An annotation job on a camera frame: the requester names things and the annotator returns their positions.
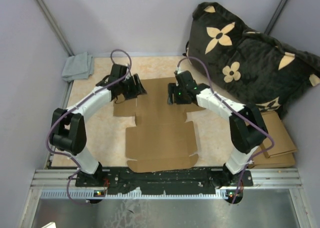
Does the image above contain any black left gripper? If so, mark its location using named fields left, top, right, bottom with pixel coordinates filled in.
left=119, top=74, right=146, bottom=101

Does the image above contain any brown cardboard box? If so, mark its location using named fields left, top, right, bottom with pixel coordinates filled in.
left=113, top=77, right=201, bottom=173

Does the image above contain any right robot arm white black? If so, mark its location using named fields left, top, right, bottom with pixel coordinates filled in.
left=167, top=71, right=268, bottom=186

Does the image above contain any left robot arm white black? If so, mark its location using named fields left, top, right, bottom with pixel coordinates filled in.
left=46, top=64, right=146, bottom=186

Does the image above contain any grey folded cloth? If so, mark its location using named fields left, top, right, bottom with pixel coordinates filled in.
left=61, top=52, right=94, bottom=82

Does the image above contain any black plush flower pillow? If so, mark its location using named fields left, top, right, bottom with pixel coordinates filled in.
left=186, top=2, right=320, bottom=117

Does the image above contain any stack of flat cardboard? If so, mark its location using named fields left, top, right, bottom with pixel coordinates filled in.
left=248, top=111, right=297, bottom=169

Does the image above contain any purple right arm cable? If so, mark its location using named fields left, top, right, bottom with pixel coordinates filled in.
left=177, top=56, right=277, bottom=205

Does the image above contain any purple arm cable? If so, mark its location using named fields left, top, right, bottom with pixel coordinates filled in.
left=177, top=56, right=277, bottom=205
left=47, top=49, right=133, bottom=205

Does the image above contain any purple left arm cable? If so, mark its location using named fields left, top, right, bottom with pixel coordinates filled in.
left=47, top=49, right=133, bottom=205

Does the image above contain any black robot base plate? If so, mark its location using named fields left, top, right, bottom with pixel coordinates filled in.
left=75, top=166, right=253, bottom=195

